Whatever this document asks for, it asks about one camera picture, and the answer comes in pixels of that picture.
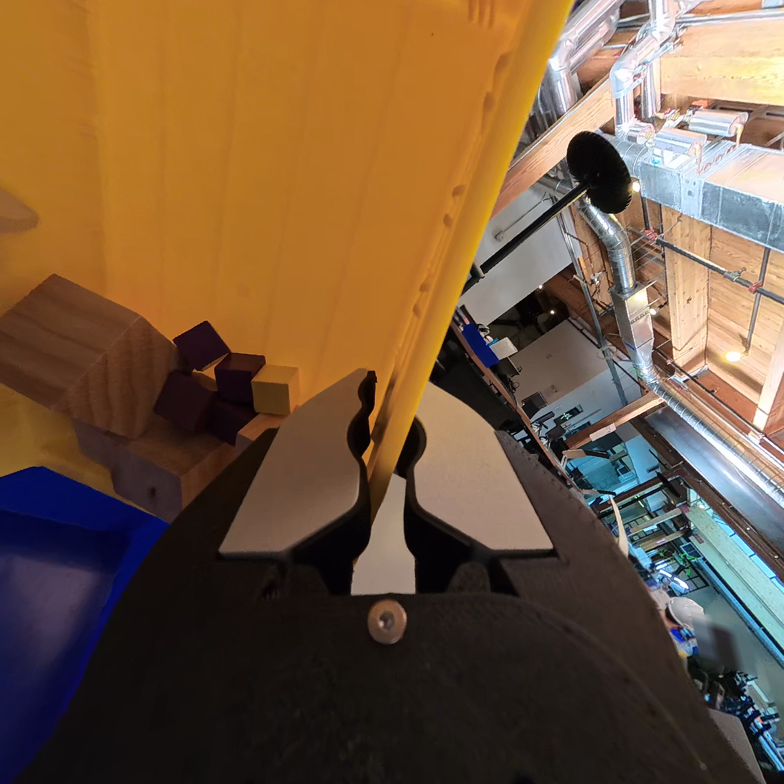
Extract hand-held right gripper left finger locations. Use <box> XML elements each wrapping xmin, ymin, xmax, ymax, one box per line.
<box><xmin>218</xmin><ymin>369</ymin><xmax>376</xmax><ymax>594</ymax></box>

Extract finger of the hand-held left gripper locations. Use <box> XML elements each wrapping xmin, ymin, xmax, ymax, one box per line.
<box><xmin>0</xmin><ymin>187</ymin><xmax>39</xmax><ymax>234</ymax></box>

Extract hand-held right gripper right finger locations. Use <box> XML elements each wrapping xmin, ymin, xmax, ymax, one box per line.
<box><xmin>397</xmin><ymin>383</ymin><xmax>555</xmax><ymax>594</ymax></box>

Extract small purple cube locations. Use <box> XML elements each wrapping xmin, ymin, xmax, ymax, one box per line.
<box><xmin>153</xmin><ymin>370</ymin><xmax>216</xmax><ymax>433</ymax></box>
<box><xmin>214</xmin><ymin>352</ymin><xmax>267</xmax><ymax>405</ymax></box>
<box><xmin>173</xmin><ymin>320</ymin><xmax>231</xmax><ymax>372</ymax></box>
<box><xmin>210</xmin><ymin>398</ymin><xmax>259</xmax><ymax>445</ymax></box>

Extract small yellow cube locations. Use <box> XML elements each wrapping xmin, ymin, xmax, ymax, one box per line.
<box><xmin>251</xmin><ymin>365</ymin><xmax>301</xmax><ymax>416</ymax></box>

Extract large wooden block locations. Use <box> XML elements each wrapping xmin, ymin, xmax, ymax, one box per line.
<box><xmin>0</xmin><ymin>274</ymin><xmax>180</xmax><ymax>439</ymax></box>
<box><xmin>73</xmin><ymin>409</ymin><xmax>289</xmax><ymax>523</ymax></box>

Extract blue plastic box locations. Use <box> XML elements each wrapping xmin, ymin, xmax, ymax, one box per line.
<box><xmin>0</xmin><ymin>467</ymin><xmax>169</xmax><ymax>784</ymax></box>

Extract yellow plastic box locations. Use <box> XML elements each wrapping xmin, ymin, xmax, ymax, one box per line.
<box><xmin>0</xmin><ymin>0</ymin><xmax>577</xmax><ymax>521</ymax></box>

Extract black round disc on pole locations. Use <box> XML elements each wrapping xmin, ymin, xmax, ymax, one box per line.
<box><xmin>464</xmin><ymin>130</ymin><xmax>633</xmax><ymax>290</ymax></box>

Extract wooden ceiling beam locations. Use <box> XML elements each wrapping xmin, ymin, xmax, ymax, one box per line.
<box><xmin>493</xmin><ymin>76</ymin><xmax>616</xmax><ymax>215</ymax></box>

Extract round spiral metal duct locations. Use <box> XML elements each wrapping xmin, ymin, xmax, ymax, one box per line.
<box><xmin>572</xmin><ymin>196</ymin><xmax>784</xmax><ymax>509</ymax></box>

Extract rectangular galvanised air duct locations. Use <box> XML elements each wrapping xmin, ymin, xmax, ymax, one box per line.
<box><xmin>609</xmin><ymin>131</ymin><xmax>784</xmax><ymax>253</ymax></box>

